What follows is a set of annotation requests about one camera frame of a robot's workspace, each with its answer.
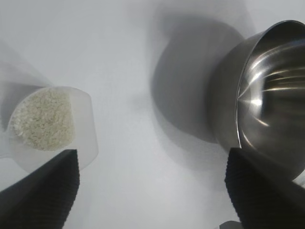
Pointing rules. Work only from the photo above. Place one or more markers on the white uncooked rice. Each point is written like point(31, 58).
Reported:
point(43, 119)

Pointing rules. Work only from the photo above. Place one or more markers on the stainless steel mixing bowl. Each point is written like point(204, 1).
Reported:
point(274, 95)

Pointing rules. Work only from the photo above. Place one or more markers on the clear plastic measuring cup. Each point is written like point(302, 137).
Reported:
point(84, 133)

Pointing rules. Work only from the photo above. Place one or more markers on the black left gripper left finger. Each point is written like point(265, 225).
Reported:
point(43, 195)

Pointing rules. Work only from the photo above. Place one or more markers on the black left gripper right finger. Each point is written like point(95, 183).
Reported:
point(267, 200)

